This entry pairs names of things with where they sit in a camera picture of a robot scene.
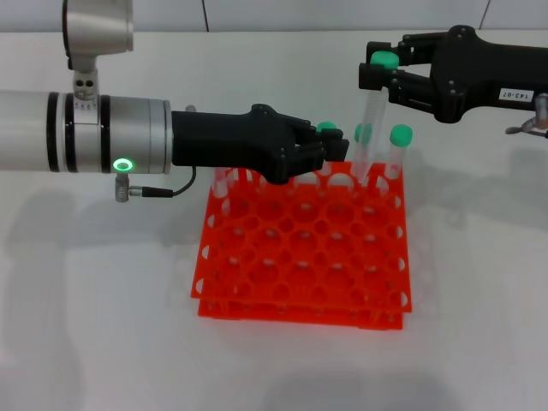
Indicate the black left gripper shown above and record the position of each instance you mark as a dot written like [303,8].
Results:
[222,139]

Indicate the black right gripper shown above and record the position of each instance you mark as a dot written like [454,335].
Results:
[471,73]

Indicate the orange test tube rack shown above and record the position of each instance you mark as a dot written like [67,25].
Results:
[299,321]

